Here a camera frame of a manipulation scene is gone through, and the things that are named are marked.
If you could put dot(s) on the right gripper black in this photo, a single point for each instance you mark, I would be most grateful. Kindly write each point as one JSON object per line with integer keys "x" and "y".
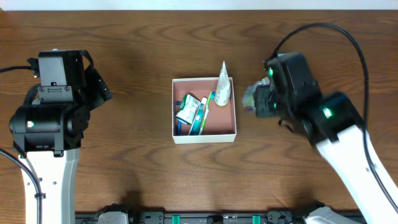
{"x": 263, "y": 101}

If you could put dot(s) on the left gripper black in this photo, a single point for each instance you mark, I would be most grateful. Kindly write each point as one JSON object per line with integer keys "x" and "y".
{"x": 100, "y": 88}

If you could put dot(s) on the clear foam soap pump bottle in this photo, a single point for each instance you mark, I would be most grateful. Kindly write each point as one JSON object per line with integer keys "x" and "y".
{"x": 248, "y": 97}

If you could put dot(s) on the white lotion tube gold cap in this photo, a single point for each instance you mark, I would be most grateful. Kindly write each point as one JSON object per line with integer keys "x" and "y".
{"x": 223, "y": 89}

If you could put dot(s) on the green and white toothbrush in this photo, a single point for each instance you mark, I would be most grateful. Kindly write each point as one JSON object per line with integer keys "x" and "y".
{"x": 206, "y": 111}

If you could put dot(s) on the red green toothpaste tube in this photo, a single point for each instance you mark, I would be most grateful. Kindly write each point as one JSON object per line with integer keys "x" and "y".
{"x": 196, "y": 125}

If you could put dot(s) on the green soap bar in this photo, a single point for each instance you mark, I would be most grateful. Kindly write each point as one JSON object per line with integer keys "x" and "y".
{"x": 188, "y": 108}

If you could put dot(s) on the blue disposable razor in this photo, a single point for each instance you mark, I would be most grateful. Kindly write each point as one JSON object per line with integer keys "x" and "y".
{"x": 179, "y": 123}

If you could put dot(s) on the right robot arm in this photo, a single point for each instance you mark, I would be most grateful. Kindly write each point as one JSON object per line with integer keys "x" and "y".
{"x": 333, "y": 127}

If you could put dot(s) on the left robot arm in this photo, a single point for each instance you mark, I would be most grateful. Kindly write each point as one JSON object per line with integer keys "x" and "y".
{"x": 48, "y": 129}

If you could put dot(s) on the white box with pink interior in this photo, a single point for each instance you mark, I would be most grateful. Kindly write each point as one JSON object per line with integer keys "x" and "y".
{"x": 220, "y": 124}

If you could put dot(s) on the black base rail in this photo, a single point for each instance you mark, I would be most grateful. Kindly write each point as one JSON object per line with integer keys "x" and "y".
{"x": 318, "y": 213}

